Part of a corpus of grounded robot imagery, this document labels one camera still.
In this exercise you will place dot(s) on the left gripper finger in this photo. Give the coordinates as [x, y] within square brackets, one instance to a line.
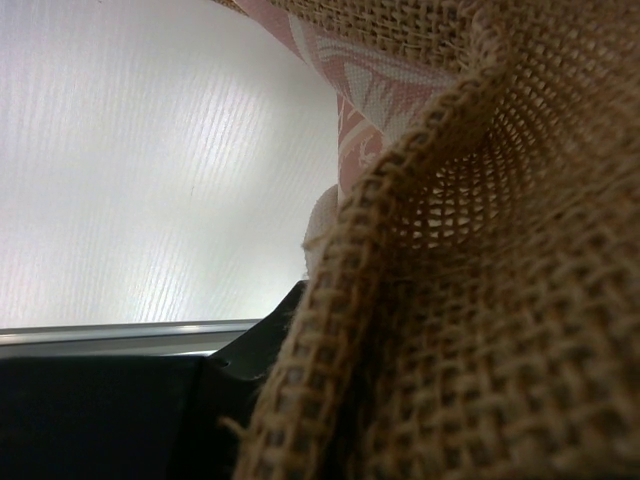
[135, 416]

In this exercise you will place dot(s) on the burlap canvas tote bag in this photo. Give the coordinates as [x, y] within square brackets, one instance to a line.
[472, 310]

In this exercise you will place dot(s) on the aluminium mounting rail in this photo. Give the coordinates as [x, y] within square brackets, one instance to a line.
[155, 339]

